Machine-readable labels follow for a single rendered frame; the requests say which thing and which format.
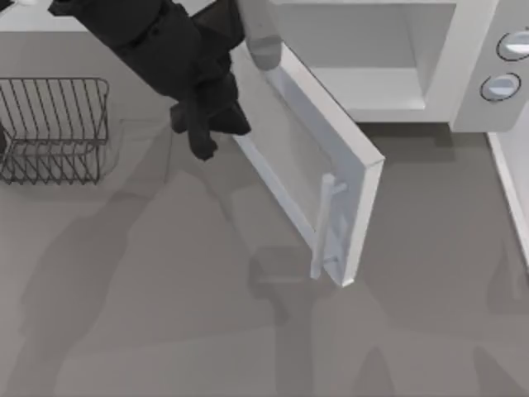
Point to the grey microwave knob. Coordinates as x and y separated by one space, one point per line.
500 87
514 45

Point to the pale microwave door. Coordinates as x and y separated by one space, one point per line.
314 165

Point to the pale microwave oven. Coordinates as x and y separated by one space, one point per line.
438 62

